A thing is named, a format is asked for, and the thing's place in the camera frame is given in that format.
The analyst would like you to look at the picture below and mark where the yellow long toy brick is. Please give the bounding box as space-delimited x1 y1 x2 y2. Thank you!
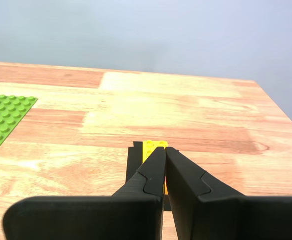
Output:
142 139 169 196

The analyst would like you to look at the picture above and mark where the green studded baseplate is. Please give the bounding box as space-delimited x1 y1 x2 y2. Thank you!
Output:
0 94 38 163

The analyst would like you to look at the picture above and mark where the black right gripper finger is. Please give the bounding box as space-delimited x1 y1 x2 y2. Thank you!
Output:
2 146 165 240
165 146 292 240

